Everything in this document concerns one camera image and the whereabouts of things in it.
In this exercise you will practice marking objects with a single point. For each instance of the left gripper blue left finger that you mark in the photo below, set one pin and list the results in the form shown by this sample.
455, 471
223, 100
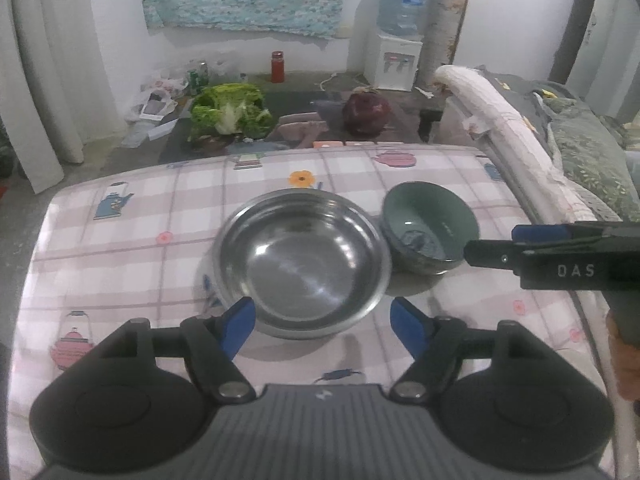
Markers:
211, 345

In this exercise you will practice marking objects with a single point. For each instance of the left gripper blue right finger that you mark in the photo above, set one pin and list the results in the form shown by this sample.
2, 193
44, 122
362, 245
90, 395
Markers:
434, 345

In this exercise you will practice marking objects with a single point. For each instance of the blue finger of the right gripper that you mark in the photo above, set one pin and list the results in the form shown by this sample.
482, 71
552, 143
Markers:
541, 233

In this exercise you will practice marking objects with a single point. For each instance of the green ceramic bowl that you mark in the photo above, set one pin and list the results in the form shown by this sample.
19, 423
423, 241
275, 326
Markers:
426, 227

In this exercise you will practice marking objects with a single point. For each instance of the deep steel bowl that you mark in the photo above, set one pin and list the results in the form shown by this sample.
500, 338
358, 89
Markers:
313, 263

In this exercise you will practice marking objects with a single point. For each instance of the right hand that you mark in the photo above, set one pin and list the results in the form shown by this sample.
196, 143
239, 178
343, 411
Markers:
625, 361

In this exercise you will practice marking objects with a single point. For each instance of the rolled pink quilt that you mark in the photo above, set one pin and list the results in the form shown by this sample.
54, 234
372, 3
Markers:
476, 114

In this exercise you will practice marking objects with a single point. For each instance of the green leaf pillow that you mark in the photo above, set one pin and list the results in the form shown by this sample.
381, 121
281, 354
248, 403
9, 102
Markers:
589, 155

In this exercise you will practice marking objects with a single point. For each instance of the white water dispenser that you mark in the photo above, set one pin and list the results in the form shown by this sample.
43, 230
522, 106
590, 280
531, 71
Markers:
391, 62

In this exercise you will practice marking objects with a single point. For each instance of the green lettuce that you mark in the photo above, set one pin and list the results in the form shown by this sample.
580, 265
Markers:
236, 109

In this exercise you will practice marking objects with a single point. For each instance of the rolled patterned mat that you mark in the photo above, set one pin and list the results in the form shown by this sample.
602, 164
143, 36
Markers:
442, 30

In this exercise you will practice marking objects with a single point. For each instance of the blue water jug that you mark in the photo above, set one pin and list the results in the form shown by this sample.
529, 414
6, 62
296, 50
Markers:
400, 18

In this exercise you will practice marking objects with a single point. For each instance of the white curtain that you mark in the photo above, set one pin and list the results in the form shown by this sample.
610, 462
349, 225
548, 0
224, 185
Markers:
55, 95

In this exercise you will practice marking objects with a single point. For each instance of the red bottle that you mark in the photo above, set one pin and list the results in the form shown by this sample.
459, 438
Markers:
277, 75

